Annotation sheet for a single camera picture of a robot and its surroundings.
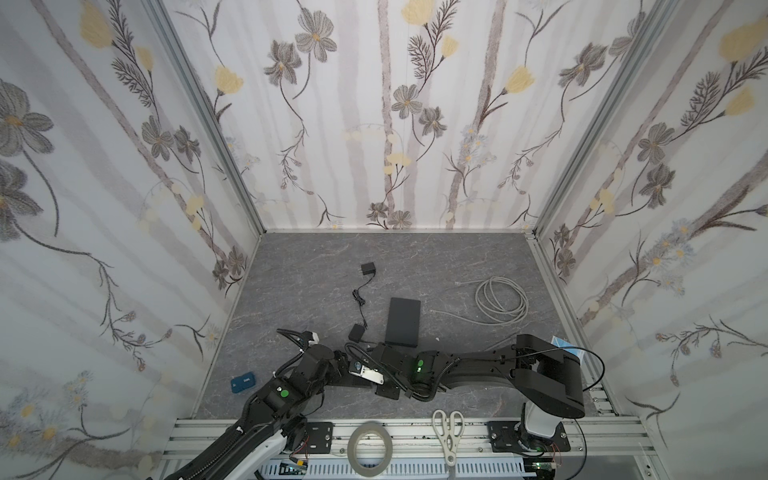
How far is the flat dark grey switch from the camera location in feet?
3.05

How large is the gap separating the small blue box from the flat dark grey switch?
1.33ft

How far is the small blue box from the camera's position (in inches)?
32.2
